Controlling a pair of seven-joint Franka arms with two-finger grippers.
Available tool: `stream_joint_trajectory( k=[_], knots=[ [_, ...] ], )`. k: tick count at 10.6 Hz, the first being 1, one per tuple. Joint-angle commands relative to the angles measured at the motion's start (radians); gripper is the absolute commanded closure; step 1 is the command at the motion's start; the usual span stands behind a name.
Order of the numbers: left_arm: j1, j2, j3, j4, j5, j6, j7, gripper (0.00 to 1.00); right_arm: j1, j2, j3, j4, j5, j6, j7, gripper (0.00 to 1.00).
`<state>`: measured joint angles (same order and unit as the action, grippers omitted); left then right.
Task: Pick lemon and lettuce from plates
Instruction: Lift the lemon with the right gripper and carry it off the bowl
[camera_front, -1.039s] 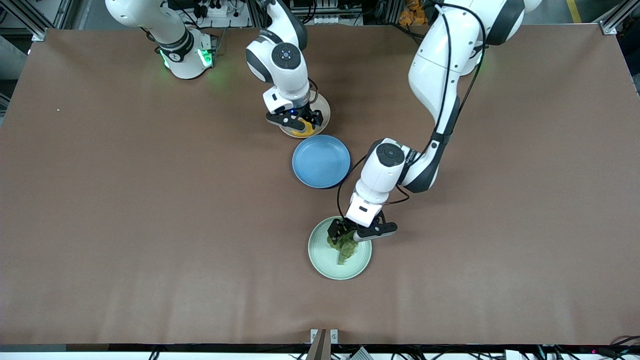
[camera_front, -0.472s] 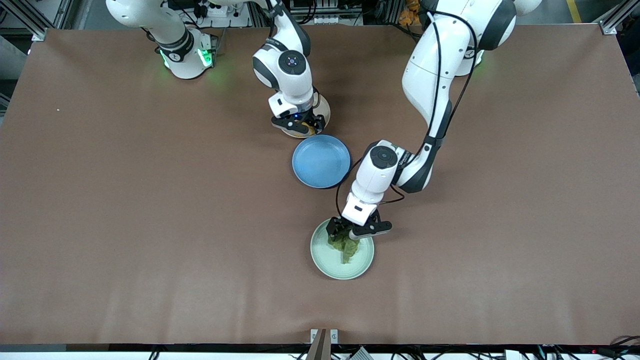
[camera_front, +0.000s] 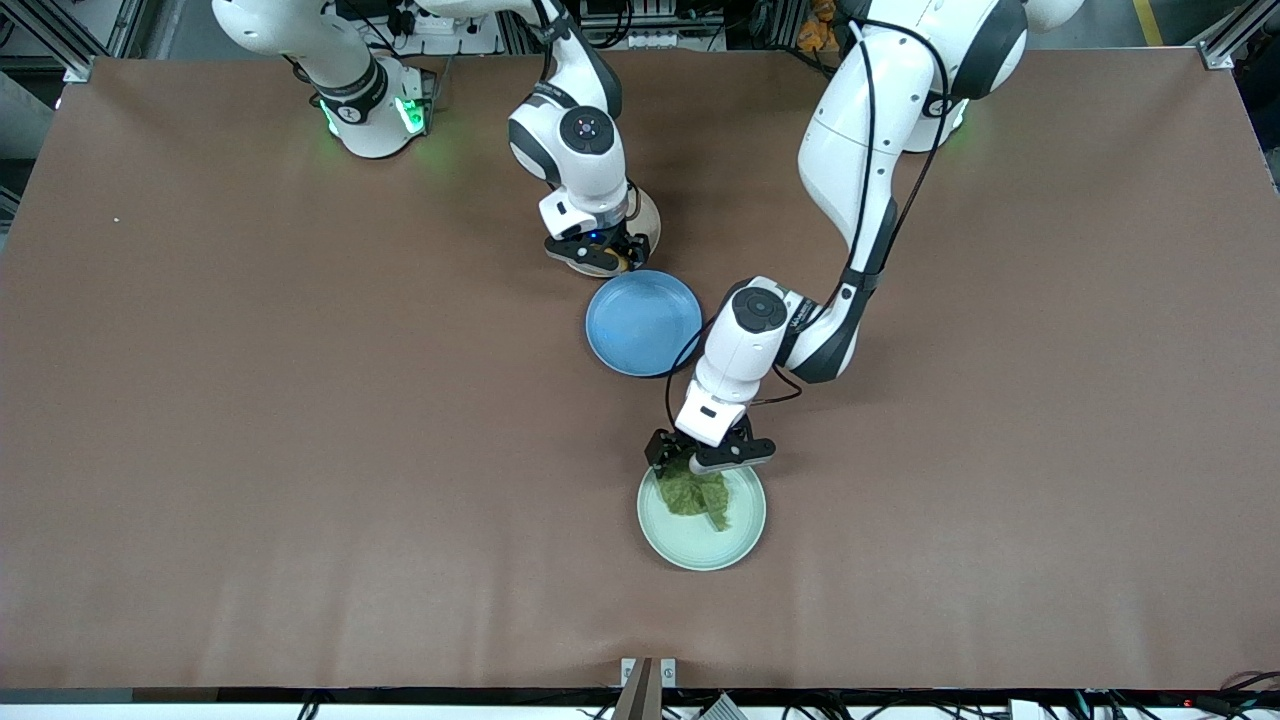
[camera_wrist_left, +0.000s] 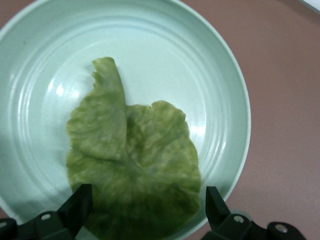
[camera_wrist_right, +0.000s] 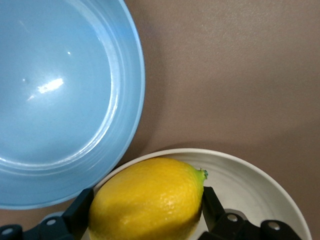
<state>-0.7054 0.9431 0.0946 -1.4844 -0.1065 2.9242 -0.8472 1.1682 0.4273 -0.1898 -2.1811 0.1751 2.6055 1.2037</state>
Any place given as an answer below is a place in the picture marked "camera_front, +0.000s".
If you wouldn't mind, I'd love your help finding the green lettuce leaf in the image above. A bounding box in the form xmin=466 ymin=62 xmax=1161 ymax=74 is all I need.
xmin=655 ymin=455 xmax=733 ymax=533

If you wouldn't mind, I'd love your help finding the beige round plate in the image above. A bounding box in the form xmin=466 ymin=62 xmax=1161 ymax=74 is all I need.
xmin=565 ymin=186 xmax=663 ymax=279

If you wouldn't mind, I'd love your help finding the blue round plate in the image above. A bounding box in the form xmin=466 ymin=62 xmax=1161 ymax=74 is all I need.
xmin=586 ymin=270 xmax=704 ymax=378

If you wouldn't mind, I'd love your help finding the pale green round plate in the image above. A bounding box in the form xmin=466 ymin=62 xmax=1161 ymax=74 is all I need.
xmin=637 ymin=462 xmax=768 ymax=572

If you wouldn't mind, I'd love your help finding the white power strip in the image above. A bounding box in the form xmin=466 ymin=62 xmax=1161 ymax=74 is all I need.
xmin=398 ymin=3 xmax=483 ymax=37

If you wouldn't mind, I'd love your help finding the bag of oranges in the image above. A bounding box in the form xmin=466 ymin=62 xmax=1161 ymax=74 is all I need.
xmin=797 ymin=0 xmax=839 ymax=53

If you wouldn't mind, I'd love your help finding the brown table cover sheet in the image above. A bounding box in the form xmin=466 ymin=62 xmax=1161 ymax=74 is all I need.
xmin=0 ymin=50 xmax=1280 ymax=693

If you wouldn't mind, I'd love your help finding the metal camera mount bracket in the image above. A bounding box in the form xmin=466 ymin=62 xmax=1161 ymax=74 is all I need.
xmin=620 ymin=656 xmax=677 ymax=720

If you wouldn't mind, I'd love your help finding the aluminium frame profile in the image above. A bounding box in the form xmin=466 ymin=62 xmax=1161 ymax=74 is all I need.
xmin=0 ymin=0 xmax=101 ymax=83

